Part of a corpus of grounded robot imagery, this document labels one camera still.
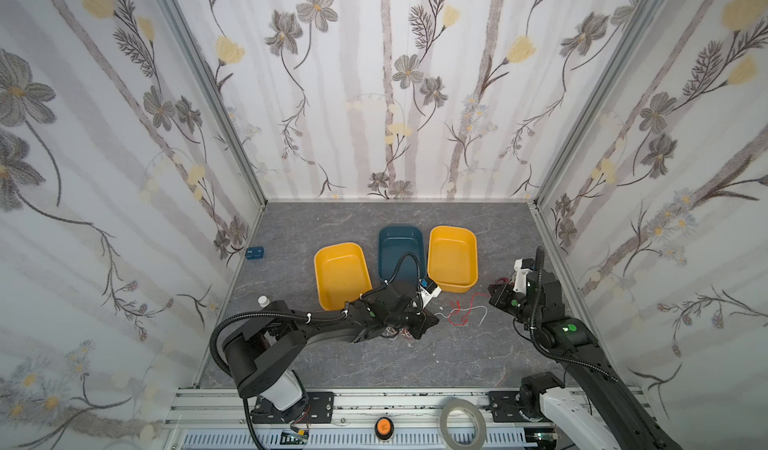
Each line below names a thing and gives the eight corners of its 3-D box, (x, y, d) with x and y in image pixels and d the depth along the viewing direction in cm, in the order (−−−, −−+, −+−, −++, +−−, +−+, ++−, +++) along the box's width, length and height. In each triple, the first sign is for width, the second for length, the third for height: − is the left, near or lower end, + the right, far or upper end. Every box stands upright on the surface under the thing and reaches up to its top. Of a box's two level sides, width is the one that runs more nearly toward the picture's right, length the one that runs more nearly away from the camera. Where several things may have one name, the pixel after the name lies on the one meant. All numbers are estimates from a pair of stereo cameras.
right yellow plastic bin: (428, 294, 97) (430, 285, 92) (423, 237, 112) (425, 226, 107) (481, 295, 97) (487, 285, 92) (469, 237, 112) (473, 226, 107)
